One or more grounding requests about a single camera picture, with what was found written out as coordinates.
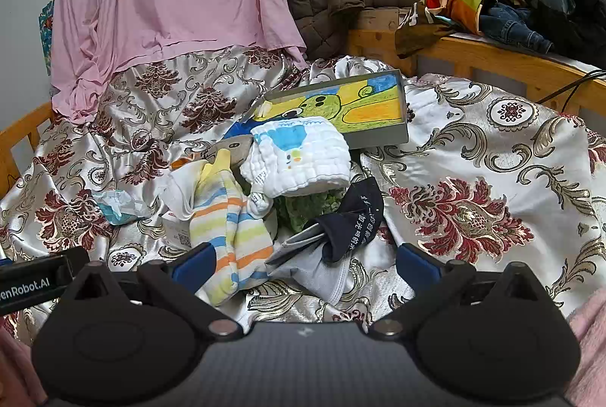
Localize striped pastel sock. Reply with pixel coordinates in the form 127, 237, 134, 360
189, 148, 273, 307

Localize white small sock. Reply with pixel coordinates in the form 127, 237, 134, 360
157, 160, 209, 221

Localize dark navy printed sock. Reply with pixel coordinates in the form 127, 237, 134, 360
312, 177, 384, 263

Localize light blue patterned cloth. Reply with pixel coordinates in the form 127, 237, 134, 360
92, 191, 151, 226

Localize grey fabric garment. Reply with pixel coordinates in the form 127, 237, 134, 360
266, 214, 355, 304

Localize beige linen drawstring pouch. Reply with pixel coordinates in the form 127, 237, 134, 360
205, 134, 253, 167

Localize green leafy plush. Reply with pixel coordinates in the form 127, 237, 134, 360
274, 189, 345, 233

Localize floral satin bed cover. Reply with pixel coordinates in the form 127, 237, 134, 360
1, 47, 605, 325

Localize brown printed garment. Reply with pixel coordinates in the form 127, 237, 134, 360
394, 0, 456, 58

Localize cardboard box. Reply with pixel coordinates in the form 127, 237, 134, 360
355, 8, 401, 31

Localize blue denim jeans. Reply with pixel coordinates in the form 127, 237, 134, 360
479, 3, 553, 54

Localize dark green black jacket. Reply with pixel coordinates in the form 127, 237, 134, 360
526, 0, 606, 69

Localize wooden bed frame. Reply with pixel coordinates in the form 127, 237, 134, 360
1, 31, 605, 212

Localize black cable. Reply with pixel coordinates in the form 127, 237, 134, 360
536, 68, 606, 114

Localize colourful left wall sticker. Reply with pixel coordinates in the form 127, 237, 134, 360
38, 0, 55, 74

